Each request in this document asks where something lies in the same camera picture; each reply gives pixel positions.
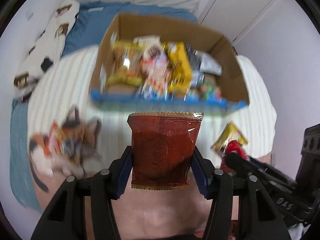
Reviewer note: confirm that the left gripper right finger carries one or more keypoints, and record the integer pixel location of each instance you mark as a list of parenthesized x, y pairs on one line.
[(217, 186)]

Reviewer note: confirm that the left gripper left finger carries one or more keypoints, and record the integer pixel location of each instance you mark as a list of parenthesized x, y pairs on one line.
[(107, 185)]

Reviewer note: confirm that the red small snack packet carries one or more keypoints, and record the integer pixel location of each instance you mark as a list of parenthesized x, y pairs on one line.
[(232, 147)]

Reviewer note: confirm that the yellow panda snack bag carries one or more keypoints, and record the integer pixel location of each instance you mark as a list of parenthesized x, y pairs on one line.
[(230, 133)]

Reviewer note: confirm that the dark red snack bag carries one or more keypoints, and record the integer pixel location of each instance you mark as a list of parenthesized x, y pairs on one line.
[(162, 146)]

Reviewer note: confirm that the orange panda snack bag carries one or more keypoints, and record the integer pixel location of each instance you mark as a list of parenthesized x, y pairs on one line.
[(154, 66)]

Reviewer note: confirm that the calico cat plush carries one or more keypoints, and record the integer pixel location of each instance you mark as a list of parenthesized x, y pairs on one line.
[(64, 148)]

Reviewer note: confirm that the colourful candy balls bag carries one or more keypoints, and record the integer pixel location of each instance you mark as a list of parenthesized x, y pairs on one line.
[(210, 91)]

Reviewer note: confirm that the striped cream blanket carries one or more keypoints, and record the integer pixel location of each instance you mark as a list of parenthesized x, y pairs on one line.
[(256, 122)]

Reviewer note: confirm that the black snack packet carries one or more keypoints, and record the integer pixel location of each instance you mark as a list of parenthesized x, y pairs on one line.
[(195, 62)]

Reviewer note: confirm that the yellow chips snack bag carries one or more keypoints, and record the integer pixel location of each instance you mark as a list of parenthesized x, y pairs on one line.
[(126, 68)]

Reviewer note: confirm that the white barcode snack packet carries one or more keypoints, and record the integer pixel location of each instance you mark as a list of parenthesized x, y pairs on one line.
[(209, 65)]

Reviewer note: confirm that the yellow black snack bag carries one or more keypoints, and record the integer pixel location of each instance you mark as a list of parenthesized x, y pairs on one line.
[(181, 72)]

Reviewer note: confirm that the cardboard box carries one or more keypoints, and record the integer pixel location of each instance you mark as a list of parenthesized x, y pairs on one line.
[(125, 27)]

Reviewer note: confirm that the white chocolate stick packet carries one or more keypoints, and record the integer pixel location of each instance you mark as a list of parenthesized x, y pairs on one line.
[(152, 43)]

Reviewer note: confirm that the bear print long pillow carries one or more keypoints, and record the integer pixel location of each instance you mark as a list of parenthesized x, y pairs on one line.
[(47, 49)]

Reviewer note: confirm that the blue bed sheet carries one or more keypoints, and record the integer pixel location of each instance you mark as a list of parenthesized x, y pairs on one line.
[(82, 22)]

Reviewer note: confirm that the white door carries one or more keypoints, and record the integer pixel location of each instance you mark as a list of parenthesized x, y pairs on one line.
[(232, 17)]

